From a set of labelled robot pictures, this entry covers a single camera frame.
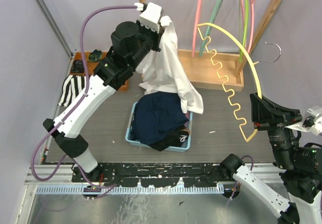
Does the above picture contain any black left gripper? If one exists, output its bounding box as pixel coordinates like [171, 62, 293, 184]
[130, 19, 165, 69]

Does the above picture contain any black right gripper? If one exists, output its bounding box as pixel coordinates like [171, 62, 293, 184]
[249, 90, 301, 167]

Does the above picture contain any white t shirt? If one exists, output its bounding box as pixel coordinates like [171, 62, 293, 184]
[136, 16, 204, 114]

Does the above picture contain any yellow hanger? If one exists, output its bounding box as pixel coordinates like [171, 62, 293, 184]
[196, 22, 282, 143]

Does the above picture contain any salmon pink hanger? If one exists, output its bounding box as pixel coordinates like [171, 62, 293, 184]
[191, 0, 203, 58]

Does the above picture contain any navy blue t shirt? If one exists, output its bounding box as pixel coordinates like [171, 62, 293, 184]
[132, 92, 188, 146]

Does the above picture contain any mint green hanger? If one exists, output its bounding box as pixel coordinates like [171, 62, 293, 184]
[198, 0, 223, 57]

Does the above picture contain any lime green hanger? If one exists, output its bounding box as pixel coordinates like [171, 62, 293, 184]
[239, 0, 250, 48]

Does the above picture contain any black printed t shirt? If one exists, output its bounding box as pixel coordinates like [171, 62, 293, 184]
[149, 128, 190, 152]

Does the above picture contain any pink plastic hanger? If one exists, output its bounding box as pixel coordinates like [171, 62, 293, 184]
[245, 0, 256, 53]

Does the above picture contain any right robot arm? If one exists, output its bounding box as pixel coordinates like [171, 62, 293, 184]
[220, 93, 321, 223]

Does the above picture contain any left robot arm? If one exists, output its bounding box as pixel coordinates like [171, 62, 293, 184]
[43, 21, 165, 182]

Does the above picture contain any dark rolled item in tray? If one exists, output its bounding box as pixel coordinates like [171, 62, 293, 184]
[70, 59, 85, 74]
[88, 49, 103, 62]

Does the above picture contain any black white striped cloth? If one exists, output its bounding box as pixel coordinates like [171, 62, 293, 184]
[58, 75, 86, 108]

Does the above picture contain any light blue plastic basket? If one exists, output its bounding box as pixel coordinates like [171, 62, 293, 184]
[125, 102, 191, 153]

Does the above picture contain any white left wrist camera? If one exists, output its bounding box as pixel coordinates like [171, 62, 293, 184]
[134, 3, 164, 33]

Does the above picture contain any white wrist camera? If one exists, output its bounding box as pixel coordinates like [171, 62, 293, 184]
[134, 3, 164, 33]
[286, 106, 322, 136]

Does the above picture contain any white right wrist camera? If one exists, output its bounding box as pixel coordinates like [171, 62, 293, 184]
[286, 106, 322, 136]

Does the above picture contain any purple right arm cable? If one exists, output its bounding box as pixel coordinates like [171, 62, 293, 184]
[225, 155, 255, 207]

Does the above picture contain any wooden clothes rack frame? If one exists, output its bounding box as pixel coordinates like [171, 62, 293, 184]
[137, 0, 292, 92]

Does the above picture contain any white slotted cable duct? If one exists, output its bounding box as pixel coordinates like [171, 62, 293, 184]
[35, 183, 224, 195]

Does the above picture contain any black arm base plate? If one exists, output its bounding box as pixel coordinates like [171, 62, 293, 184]
[71, 161, 243, 188]

